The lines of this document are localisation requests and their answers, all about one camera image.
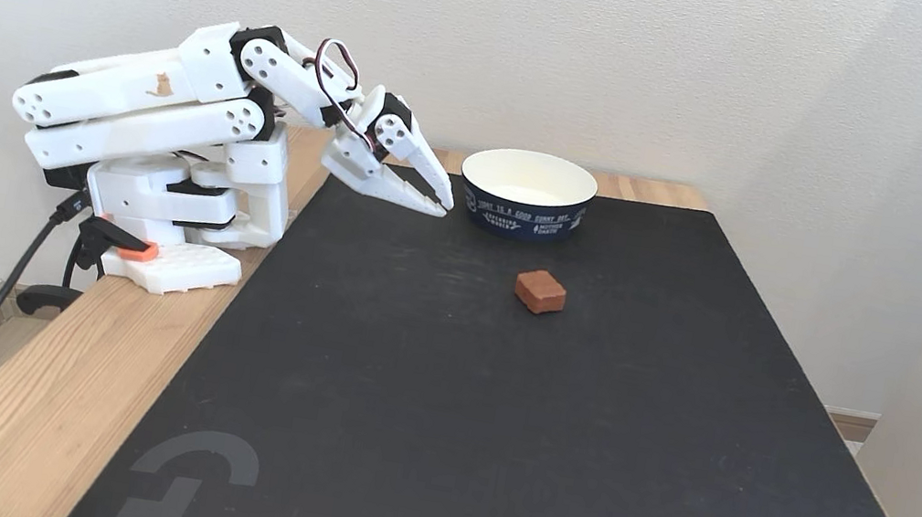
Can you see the brown block toy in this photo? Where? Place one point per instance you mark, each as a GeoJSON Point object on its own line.
{"type": "Point", "coordinates": [540, 292]}

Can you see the navy and white paper bowl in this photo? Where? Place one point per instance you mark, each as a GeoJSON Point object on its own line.
{"type": "Point", "coordinates": [524, 213]}

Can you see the black and orange clamp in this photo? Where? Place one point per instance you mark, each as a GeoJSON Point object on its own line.
{"type": "Point", "coordinates": [134, 248]}

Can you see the black desk mat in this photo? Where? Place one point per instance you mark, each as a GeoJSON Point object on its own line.
{"type": "Point", "coordinates": [510, 414]}

